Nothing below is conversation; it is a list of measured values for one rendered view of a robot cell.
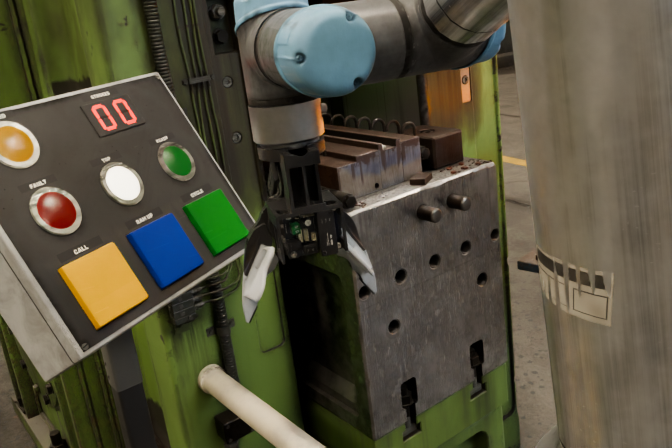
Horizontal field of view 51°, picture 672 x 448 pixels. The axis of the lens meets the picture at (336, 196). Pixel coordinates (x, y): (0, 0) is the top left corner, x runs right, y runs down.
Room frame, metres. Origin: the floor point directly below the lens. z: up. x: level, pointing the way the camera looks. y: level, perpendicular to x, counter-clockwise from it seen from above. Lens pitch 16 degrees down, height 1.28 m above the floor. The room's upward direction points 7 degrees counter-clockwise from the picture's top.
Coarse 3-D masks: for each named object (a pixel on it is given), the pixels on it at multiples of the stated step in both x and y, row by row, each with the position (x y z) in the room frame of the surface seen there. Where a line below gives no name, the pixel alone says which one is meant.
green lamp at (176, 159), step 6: (168, 150) 0.91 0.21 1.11; (174, 150) 0.92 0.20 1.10; (180, 150) 0.92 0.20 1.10; (168, 156) 0.90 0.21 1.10; (174, 156) 0.91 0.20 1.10; (180, 156) 0.92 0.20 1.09; (186, 156) 0.93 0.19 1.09; (168, 162) 0.90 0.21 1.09; (174, 162) 0.90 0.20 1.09; (180, 162) 0.91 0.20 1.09; (186, 162) 0.92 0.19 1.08; (174, 168) 0.90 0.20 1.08; (180, 168) 0.90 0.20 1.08; (186, 168) 0.91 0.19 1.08; (180, 174) 0.90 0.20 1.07; (186, 174) 0.90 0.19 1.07
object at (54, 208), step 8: (48, 192) 0.74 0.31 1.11; (56, 192) 0.75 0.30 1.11; (40, 200) 0.73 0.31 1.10; (48, 200) 0.74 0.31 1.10; (56, 200) 0.74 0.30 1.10; (64, 200) 0.75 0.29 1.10; (40, 208) 0.72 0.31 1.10; (48, 208) 0.73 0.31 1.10; (56, 208) 0.74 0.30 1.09; (64, 208) 0.74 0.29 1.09; (72, 208) 0.75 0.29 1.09; (40, 216) 0.72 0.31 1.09; (48, 216) 0.72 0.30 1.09; (56, 216) 0.73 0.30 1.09; (64, 216) 0.74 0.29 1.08; (72, 216) 0.74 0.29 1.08; (48, 224) 0.72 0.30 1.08; (56, 224) 0.72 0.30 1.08; (64, 224) 0.73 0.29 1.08; (72, 224) 0.74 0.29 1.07
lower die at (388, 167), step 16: (336, 128) 1.49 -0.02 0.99; (352, 128) 1.47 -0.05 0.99; (336, 144) 1.34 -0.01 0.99; (352, 144) 1.31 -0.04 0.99; (368, 144) 1.27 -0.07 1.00; (400, 144) 1.29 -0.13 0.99; (416, 144) 1.31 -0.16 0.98; (320, 160) 1.27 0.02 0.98; (336, 160) 1.25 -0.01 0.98; (352, 160) 1.23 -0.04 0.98; (368, 160) 1.24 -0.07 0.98; (384, 160) 1.26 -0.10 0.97; (400, 160) 1.28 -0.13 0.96; (416, 160) 1.31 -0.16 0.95; (320, 176) 1.24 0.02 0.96; (336, 176) 1.20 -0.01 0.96; (352, 176) 1.22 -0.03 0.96; (368, 176) 1.24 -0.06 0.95; (384, 176) 1.26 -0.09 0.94; (400, 176) 1.28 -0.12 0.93; (352, 192) 1.21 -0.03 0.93; (368, 192) 1.23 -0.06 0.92
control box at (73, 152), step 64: (64, 128) 0.82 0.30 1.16; (128, 128) 0.89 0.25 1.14; (192, 128) 0.97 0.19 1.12; (0, 192) 0.71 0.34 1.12; (64, 192) 0.76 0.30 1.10; (192, 192) 0.89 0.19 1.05; (0, 256) 0.68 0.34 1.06; (64, 256) 0.71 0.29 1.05; (128, 256) 0.76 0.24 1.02; (64, 320) 0.66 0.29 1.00; (128, 320) 0.70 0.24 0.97
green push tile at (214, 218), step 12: (216, 192) 0.91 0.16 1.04; (192, 204) 0.87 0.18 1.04; (204, 204) 0.88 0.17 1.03; (216, 204) 0.90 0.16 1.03; (228, 204) 0.91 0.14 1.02; (192, 216) 0.86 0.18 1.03; (204, 216) 0.87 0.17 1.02; (216, 216) 0.88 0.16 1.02; (228, 216) 0.90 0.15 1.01; (204, 228) 0.86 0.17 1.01; (216, 228) 0.87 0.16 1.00; (228, 228) 0.88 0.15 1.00; (240, 228) 0.90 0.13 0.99; (204, 240) 0.85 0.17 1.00; (216, 240) 0.86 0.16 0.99; (228, 240) 0.87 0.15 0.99; (240, 240) 0.89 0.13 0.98; (216, 252) 0.84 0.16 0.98
